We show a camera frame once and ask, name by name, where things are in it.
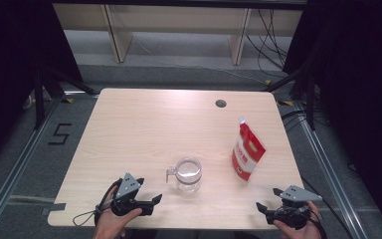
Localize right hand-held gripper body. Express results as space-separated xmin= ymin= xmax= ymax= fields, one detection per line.
xmin=265 ymin=184 xmax=323 ymax=230

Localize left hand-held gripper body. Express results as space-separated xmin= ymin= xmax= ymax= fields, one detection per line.
xmin=109 ymin=172 xmax=155 ymax=217

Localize clear glass measuring cup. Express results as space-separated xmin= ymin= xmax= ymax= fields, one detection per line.
xmin=165 ymin=156 xmax=203 ymax=195

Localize red and white spout pouch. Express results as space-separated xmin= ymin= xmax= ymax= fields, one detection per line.
xmin=231 ymin=116 xmax=267 ymax=182

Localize person's right hand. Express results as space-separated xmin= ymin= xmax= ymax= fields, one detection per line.
xmin=273 ymin=200 xmax=323 ymax=239

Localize person's left hand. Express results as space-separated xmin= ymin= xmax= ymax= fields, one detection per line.
xmin=93 ymin=186 xmax=144 ymax=239

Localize black tape strip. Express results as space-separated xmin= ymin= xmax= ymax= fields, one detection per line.
xmin=41 ymin=202 xmax=67 ymax=214

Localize black metal stand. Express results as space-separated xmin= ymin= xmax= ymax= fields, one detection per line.
xmin=33 ymin=62 xmax=97 ymax=131
xmin=263 ymin=65 xmax=316 ymax=131

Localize dark curtain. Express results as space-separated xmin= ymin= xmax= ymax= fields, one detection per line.
xmin=282 ymin=0 xmax=382 ymax=238
xmin=0 ymin=0 xmax=85 ymax=170

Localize light wooden shelf unit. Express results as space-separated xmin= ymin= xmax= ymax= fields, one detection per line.
xmin=52 ymin=3 xmax=308 ymax=66

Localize black gripper strap cable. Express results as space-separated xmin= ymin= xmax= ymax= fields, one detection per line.
xmin=72 ymin=177 xmax=124 ymax=228
xmin=310 ymin=208 xmax=328 ymax=239

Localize silver metal floor rail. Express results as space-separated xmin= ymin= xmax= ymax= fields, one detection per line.
xmin=0 ymin=95 xmax=62 ymax=239
xmin=293 ymin=99 xmax=370 ymax=239

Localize black floor cables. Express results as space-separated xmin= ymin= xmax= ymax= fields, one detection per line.
xmin=279 ymin=109 xmax=330 ymax=134

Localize thin white floor cable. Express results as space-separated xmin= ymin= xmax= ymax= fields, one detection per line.
xmin=134 ymin=35 xmax=271 ymax=85

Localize black cable bundle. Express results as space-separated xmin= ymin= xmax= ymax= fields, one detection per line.
xmin=246 ymin=9 xmax=288 ymax=80

